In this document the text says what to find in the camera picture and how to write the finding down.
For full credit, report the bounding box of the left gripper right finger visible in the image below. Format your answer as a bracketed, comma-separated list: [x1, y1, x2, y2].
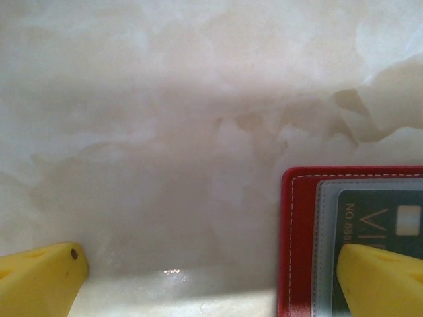
[336, 243, 423, 317]

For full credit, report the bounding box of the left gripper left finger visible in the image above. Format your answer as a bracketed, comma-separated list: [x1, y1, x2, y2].
[0, 241, 90, 317]

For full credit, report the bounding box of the black VIP card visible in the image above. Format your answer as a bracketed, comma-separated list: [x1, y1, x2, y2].
[330, 188, 423, 317]

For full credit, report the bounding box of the red leather card holder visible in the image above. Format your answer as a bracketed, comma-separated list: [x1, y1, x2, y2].
[276, 166, 423, 317]

